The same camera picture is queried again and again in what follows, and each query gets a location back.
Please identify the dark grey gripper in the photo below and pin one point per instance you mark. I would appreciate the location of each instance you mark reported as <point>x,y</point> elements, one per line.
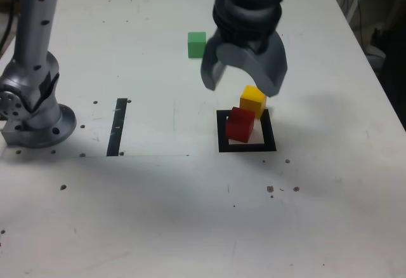
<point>247,43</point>

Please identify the yellow cube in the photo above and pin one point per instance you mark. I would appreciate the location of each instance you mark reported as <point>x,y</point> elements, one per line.
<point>253,98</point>

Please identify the green cube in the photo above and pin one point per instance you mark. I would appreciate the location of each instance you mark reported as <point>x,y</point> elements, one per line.
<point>196,46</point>

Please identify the red cube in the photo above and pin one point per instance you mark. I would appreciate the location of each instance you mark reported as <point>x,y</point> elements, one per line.
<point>239,129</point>

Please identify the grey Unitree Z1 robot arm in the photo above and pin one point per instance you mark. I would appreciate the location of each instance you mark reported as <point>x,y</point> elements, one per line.
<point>35,37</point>

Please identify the black tape square outline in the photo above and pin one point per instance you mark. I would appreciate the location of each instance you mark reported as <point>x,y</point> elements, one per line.
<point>221,132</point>

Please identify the black tape strip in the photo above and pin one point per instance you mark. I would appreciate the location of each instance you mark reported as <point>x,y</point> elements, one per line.
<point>115,132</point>

